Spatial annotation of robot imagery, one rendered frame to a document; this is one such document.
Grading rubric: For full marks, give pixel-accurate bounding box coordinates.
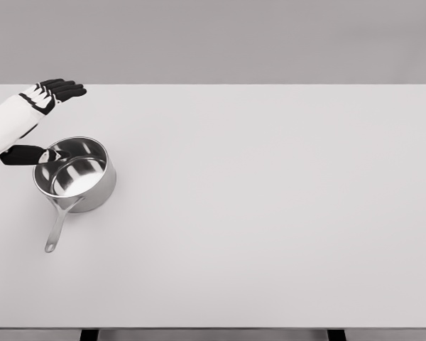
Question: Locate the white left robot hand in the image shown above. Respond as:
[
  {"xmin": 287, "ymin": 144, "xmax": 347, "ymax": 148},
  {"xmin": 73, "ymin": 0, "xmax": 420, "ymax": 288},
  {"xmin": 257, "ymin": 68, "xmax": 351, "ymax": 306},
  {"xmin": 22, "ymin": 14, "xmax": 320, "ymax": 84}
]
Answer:
[{"xmin": 0, "ymin": 78, "xmax": 88, "ymax": 167}]

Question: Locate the steel saucepan with long handle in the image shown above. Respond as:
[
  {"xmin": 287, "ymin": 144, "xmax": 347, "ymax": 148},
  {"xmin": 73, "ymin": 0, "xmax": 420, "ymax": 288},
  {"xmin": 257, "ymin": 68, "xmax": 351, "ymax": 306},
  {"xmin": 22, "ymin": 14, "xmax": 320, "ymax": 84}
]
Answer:
[{"xmin": 33, "ymin": 136, "xmax": 117, "ymax": 254}]

